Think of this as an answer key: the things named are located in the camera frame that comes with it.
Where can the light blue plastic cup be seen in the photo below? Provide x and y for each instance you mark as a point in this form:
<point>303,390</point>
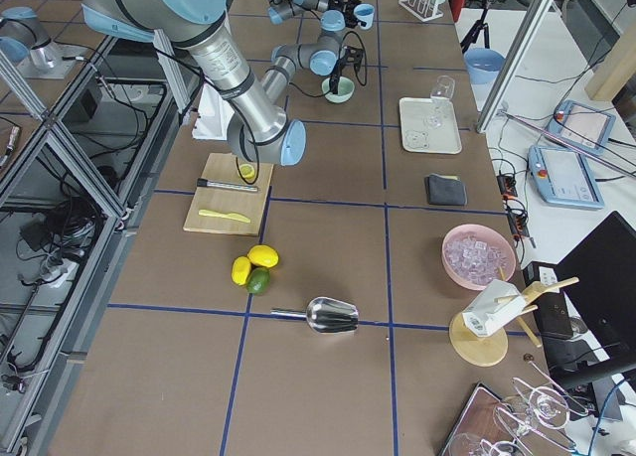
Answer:
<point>364,14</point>

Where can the mint green bowl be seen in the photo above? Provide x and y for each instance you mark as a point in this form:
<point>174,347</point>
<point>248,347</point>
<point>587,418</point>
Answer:
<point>345,92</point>

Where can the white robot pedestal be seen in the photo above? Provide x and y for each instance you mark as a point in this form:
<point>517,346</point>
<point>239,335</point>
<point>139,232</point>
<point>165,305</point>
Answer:
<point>213,116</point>

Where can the dark serving tray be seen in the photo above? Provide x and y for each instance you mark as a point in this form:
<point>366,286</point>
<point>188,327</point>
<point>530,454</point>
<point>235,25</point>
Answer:
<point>475,431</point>

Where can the yellow plastic knife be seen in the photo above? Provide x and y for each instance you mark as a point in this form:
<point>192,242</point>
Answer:
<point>228,216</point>

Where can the white carton box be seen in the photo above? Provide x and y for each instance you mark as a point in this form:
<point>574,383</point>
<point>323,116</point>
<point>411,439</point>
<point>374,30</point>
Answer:
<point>494,307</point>

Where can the blue teach pendant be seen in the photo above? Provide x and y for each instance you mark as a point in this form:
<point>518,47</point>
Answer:
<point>563,178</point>
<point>582,125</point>

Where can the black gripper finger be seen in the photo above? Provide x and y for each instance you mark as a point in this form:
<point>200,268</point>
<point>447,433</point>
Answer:
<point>333,82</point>
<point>352,21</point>

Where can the wooden cutting board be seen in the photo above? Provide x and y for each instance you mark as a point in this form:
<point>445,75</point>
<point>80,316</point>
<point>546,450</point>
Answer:
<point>223,168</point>

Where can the half lemon slice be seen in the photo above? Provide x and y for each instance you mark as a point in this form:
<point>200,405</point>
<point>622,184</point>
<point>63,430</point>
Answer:
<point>247,171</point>

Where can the black monitor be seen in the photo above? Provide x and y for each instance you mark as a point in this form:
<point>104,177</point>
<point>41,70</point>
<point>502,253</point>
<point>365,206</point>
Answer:
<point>604,296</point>

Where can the upturned wine glasses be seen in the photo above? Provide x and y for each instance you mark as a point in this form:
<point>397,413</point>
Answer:
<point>536,415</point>

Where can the aluminium frame post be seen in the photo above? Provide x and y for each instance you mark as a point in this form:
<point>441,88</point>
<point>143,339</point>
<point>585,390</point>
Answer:
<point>520,45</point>

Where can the yellow lemon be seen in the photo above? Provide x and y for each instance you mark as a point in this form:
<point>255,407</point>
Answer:
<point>263,255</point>
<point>241,270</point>

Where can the large blue bowl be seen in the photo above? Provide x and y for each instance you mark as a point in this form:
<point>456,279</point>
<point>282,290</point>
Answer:
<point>483,65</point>

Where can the pink bowl of ice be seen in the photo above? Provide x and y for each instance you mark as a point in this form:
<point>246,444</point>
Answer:
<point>474,255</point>

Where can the black handled steel knife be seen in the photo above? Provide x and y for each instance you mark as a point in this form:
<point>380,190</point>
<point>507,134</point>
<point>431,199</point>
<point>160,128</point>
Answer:
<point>206,183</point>

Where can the clear wine glass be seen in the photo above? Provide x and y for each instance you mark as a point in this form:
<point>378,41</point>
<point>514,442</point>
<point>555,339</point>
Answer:
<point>440,97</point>

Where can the black camera tripod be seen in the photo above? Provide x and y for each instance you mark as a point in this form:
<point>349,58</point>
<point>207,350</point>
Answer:
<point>480,27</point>

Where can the near blue teach pendant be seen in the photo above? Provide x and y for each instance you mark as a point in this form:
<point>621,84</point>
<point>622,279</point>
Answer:
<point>563,178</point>

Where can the grey folded cloth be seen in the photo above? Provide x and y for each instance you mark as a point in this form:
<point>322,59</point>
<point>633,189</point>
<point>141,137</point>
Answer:
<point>443,191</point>

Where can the metal ice scoop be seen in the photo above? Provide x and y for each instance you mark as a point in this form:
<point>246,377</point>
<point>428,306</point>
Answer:
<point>325,315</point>

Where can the green lime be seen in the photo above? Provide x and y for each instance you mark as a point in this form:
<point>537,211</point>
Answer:
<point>258,281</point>

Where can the cream bear tray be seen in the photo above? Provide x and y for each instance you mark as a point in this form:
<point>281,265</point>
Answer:
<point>427,128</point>

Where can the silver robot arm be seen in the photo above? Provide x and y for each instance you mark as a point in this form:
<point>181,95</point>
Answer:
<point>260,130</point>
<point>282,10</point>

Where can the far blue teach pendant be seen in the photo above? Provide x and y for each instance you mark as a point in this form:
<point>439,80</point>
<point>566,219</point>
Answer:
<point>582,125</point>

